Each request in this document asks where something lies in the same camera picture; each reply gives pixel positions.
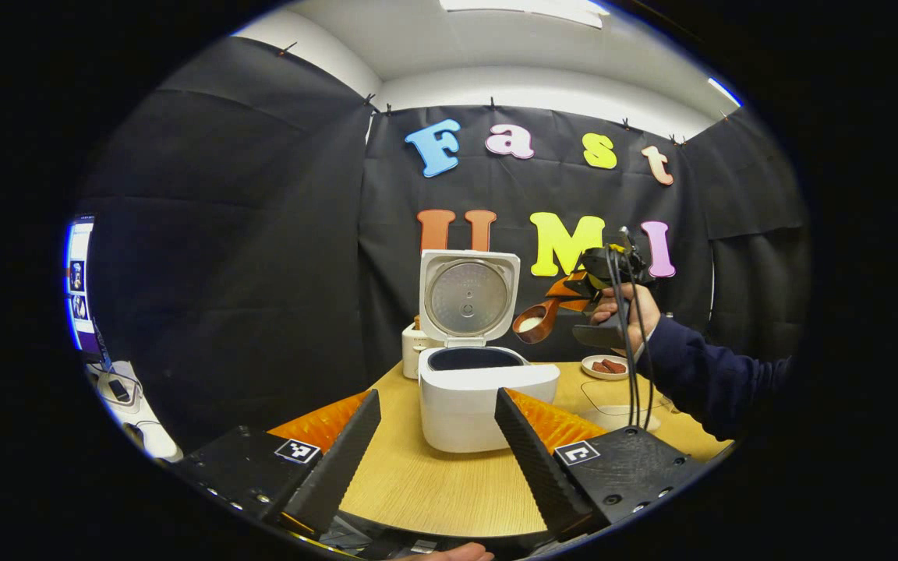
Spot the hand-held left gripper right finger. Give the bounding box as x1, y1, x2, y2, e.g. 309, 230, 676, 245
494, 387, 707, 542

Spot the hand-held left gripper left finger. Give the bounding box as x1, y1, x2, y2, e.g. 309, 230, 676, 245
176, 390, 382, 538

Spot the brown wooden spoon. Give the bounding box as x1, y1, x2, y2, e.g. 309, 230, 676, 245
512, 296, 563, 345

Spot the clear box of rice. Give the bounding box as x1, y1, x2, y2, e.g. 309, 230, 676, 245
580, 380, 664, 433

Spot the white rice cooker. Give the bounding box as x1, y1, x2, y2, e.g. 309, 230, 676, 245
418, 249, 561, 454

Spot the white round plate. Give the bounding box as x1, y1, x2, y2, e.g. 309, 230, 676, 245
581, 355, 629, 381

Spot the white toaster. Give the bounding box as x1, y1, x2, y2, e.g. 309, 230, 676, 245
401, 316, 440, 380

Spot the white side desk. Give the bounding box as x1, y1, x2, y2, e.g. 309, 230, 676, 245
84, 360, 185, 462

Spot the black backdrop cloth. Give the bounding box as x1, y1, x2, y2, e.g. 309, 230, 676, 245
79, 35, 812, 453

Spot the large ceiling light panel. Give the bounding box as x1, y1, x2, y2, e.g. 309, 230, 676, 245
440, 0, 610, 28

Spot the computer monitor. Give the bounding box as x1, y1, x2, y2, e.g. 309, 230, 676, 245
65, 218, 104, 361

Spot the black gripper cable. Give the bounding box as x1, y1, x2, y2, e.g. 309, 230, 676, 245
603, 243, 641, 428
619, 230, 657, 431

